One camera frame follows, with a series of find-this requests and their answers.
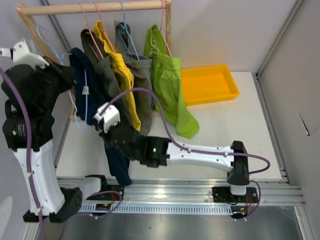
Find wooden clothes rack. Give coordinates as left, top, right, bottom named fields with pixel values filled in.
left=15, top=0, right=173, bottom=123

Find slotted white cable duct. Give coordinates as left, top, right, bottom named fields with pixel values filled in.
left=79, top=202, right=233, bottom=216

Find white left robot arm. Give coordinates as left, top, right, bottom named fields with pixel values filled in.
left=1, top=58, right=109, bottom=223

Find aluminium mounting rail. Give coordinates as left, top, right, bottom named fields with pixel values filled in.
left=56, top=176, right=307, bottom=207

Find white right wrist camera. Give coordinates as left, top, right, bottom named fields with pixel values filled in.
left=94, top=102, right=121, bottom=133

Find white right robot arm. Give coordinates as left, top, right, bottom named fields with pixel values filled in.
left=98, top=123, right=250, bottom=202

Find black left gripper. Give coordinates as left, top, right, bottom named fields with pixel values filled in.
left=31, top=55, right=76, bottom=113

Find yellow shorts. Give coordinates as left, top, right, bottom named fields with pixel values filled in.
left=93, top=20, right=141, bottom=132

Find light blue wire hanger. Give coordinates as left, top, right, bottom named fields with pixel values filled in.
left=36, top=24, right=90, bottom=133

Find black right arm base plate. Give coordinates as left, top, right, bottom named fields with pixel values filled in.
left=211, top=186, right=258, bottom=206

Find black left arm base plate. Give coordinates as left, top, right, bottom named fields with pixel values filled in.
left=86, top=184, right=125, bottom=202

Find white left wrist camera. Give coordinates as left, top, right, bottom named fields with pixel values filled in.
left=0, top=38, right=50, bottom=70

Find pink hanger of green shorts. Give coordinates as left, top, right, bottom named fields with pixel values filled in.
left=149, top=0, right=173, bottom=58

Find dark olive grey shorts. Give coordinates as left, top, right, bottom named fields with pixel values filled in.
left=80, top=28, right=133, bottom=126

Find lime green shorts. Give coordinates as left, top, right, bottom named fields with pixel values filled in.
left=144, top=24, right=200, bottom=139

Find yellow plastic tray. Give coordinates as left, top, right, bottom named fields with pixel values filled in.
left=180, top=64, right=240, bottom=106

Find pink hanger of olive shorts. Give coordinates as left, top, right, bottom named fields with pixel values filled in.
left=79, top=3, right=104, bottom=59

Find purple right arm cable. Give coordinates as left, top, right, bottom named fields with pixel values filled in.
left=98, top=87, right=271, bottom=222

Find light grey shorts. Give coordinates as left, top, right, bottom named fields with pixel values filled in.
left=114, top=22, right=154, bottom=135

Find blue hanger of grey shorts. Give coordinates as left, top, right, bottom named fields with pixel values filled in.
left=119, top=0, right=140, bottom=60

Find navy blue shorts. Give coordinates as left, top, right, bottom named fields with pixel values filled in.
left=69, top=47, right=132, bottom=187

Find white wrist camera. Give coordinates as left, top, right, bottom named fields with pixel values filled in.
left=0, top=38, right=50, bottom=70
left=94, top=102, right=121, bottom=133

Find pink hanger of yellow shorts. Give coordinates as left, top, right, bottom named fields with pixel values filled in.
left=92, top=1, right=117, bottom=55

